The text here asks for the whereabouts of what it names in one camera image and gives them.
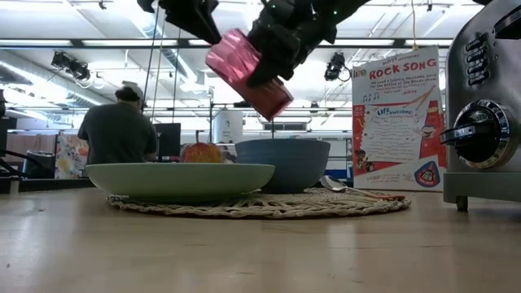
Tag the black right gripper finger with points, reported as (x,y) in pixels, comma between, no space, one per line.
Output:
(272,65)

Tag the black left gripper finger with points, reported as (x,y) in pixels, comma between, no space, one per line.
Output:
(191,16)

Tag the red translucent plastic cup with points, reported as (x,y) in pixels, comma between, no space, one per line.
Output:
(232,57)

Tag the blue bowl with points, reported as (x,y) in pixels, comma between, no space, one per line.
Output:
(289,163)

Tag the red yellow apple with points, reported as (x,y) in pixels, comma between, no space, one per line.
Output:
(201,154)

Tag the white red cereal box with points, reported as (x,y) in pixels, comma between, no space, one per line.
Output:
(395,122)

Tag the light green plate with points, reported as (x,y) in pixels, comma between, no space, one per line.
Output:
(179,179)

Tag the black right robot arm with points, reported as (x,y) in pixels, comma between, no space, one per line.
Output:
(350,5)

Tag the white cylindrical column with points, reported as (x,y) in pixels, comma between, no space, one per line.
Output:
(228,126)

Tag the black ceiling spotlight cluster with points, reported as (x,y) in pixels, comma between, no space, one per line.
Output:
(71,65)

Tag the black computer monitor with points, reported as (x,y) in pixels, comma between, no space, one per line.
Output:
(167,140)

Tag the person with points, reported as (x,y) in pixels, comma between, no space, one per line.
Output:
(118,134)

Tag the round woven placemat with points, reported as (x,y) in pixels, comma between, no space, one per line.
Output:
(285,205)

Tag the floral patterned panel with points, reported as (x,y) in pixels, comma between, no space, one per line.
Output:
(69,158)

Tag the black trash bin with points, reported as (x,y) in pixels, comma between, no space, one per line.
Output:
(38,164)

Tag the silver four-slot toaster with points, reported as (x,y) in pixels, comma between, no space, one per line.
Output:
(480,163)

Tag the black metal table frame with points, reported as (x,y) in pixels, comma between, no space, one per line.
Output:
(49,185)

